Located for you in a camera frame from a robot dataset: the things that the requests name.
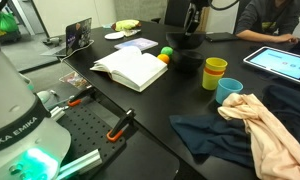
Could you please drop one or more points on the UIST book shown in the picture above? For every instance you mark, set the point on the UIST book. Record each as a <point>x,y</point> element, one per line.
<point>136,43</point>

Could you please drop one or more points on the yellow green plush toy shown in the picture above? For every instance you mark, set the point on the yellow green plush toy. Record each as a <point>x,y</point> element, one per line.
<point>126,24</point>

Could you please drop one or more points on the light blue cup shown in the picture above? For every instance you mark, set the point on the light blue cup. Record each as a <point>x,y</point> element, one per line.
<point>227,90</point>

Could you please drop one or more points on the dark blue cloth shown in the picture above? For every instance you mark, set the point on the dark blue cloth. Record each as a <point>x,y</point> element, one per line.
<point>210,136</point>

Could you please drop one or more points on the white round plate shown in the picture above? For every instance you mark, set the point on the white round plate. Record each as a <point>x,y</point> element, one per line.
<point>114,35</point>

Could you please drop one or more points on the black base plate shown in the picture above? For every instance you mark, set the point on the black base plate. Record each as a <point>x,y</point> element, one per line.
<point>140,160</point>

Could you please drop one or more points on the black office chair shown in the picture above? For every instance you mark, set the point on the black office chair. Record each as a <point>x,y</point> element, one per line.
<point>175,13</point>

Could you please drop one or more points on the orange cup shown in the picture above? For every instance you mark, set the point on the orange cup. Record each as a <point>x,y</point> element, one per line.
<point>214,71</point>

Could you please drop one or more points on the aluminium extrusion bar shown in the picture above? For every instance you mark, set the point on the aluminium extrusion bar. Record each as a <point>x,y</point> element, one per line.
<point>81,162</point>
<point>57,112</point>

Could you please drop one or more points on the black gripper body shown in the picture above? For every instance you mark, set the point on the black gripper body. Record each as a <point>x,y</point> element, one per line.
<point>194,13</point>

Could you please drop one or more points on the green bag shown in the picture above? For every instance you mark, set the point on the green bag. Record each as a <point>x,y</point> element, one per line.
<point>6,22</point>

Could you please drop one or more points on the yellow cup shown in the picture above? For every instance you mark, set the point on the yellow cup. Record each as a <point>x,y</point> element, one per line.
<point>211,81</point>
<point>216,64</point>

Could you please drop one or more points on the black perforated breadboard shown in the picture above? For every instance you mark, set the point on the black perforated breadboard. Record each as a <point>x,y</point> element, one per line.
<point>86,130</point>

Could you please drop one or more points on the person hand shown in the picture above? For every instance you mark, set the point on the person hand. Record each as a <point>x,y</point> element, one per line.
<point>290,39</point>

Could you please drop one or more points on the person forearm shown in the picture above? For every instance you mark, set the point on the person forearm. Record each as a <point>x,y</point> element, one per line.
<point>260,36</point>

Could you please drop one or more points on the black notebook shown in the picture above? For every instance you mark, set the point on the black notebook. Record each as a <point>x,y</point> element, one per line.
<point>220,36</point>

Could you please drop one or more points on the white tablet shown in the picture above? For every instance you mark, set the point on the white tablet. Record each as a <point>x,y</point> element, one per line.
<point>280,63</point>

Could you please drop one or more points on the black orange clamp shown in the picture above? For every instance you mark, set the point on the black orange clamp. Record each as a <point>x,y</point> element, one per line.
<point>80,96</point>
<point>120,126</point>

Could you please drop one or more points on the brown cardboard box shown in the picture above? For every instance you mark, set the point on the brown cardboard box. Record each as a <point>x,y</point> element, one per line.
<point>205,20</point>

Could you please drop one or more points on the pink cloth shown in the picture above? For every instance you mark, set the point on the pink cloth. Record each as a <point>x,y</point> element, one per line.
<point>276,140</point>

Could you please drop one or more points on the open white book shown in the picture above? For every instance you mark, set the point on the open white book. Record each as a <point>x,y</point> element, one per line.
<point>133,68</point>

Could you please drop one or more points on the person in dark hoodie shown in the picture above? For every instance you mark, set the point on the person in dark hoodie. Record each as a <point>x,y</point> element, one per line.
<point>273,16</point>

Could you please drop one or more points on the printed package on floor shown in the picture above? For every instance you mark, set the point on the printed package on floor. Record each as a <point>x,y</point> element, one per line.
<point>73,79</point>

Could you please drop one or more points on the black cloth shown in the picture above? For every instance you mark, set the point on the black cloth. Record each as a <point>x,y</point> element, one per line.
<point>290,106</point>

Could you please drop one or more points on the yellow orange ball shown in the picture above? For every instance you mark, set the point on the yellow orange ball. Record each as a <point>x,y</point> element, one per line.
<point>163,58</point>

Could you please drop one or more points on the laptop with stickers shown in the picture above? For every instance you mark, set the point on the laptop with stickers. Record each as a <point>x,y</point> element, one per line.
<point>78,35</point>

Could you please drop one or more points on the green ball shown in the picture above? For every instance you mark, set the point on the green ball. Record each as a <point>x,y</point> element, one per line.
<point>167,50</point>

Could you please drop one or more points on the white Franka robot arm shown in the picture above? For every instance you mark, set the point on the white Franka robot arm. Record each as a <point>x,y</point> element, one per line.
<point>16,100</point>

